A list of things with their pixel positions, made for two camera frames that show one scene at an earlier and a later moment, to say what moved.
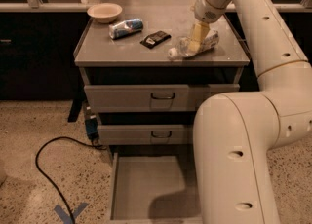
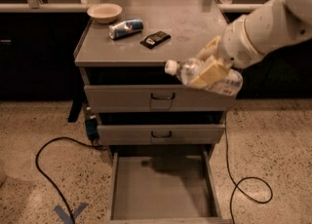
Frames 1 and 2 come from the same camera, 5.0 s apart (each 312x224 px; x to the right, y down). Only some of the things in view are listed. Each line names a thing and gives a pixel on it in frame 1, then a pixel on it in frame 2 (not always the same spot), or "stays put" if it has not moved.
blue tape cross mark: x=64 y=216 stays put
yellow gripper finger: x=199 y=33 -> x=210 y=73
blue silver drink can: x=125 y=27 stays put
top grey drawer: x=165 y=97 stays put
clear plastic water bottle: x=183 y=50 -> x=229 y=83
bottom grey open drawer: x=153 y=190 stays put
